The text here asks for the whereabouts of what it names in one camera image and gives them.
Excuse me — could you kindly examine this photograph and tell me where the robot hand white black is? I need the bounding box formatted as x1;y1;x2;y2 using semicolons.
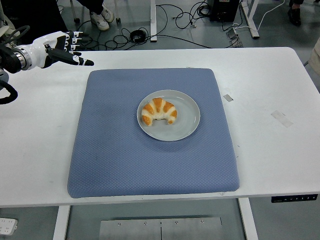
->
29;30;95;70

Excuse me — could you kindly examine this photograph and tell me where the croissant bread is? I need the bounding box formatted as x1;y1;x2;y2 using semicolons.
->
141;97;178;127

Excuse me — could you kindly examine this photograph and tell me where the person's foot in white shoe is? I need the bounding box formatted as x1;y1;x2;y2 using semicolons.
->
89;11;110;31
101;3;115;23

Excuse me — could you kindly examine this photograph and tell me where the white desk leg narrow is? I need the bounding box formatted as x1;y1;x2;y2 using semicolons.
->
149;0;158;43

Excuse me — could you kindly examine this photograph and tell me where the blue quilted mat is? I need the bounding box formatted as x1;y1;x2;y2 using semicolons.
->
66;67;241;200

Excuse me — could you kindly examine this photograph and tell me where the grey round plate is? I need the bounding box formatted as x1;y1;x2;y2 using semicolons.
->
136;89;201;143

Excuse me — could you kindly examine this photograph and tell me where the white table leg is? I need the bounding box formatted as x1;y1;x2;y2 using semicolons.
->
52;205;71;240
237;197;260;240

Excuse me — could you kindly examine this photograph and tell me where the white power strip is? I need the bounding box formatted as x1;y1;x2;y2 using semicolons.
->
0;217;19;236

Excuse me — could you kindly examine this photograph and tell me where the black equipment box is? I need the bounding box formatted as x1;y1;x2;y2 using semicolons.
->
209;0;237;23

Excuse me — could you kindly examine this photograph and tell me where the grey floor power adapter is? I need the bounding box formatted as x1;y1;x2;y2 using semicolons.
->
226;26;243;48

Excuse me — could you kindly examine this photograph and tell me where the white desk leg with foot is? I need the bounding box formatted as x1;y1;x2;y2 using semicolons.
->
246;0;260;39

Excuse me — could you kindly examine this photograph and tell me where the grey metal plate with screws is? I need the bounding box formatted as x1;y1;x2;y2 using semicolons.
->
99;216;223;240

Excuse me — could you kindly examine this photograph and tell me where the large clear tape piece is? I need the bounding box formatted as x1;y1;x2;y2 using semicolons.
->
270;110;294;128

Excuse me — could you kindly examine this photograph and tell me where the person's foot in black shoe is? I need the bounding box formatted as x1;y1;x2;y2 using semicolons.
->
287;7;302;27

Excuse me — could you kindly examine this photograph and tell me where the beige object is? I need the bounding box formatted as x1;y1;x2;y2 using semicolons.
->
308;37;320;73

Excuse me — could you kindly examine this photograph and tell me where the black table control panel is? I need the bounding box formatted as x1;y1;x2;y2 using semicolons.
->
271;193;319;203

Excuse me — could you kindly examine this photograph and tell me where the coiled black cable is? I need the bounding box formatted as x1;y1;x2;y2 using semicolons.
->
129;29;148;43

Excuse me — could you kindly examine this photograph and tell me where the long black floor cable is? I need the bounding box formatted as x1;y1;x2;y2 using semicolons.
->
104;27;213;50

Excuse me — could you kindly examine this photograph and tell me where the white floor cable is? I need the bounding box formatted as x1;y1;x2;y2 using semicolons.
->
232;0;276;33

